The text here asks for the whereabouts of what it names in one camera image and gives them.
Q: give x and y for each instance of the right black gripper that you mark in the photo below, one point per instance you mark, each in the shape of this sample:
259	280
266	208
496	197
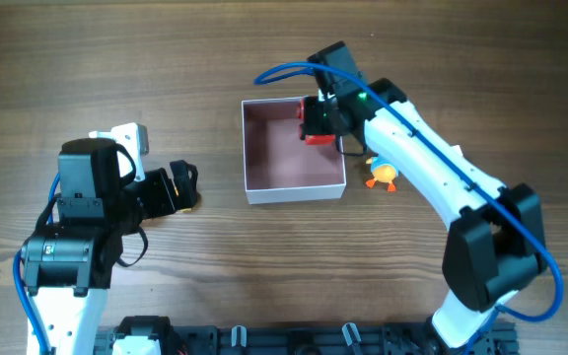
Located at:
321	120

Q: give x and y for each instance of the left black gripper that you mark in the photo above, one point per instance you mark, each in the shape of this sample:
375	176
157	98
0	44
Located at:
165	192

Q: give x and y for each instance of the red toy truck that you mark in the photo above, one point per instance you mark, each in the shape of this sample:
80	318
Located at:
306	112

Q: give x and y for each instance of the yellow duck toy blue hat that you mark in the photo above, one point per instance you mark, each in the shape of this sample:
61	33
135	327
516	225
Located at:
383	171

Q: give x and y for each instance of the white cardboard box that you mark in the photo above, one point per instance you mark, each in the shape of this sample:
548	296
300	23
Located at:
279	167

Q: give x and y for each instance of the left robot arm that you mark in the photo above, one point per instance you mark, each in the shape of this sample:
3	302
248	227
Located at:
63	270

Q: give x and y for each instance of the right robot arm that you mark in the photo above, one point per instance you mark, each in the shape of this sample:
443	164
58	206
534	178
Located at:
495	245

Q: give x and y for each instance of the yellow round fan wheel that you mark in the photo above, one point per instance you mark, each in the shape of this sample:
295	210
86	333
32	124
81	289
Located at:
195	206

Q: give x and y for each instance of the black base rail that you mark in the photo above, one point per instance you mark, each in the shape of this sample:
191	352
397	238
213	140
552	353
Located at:
390	338

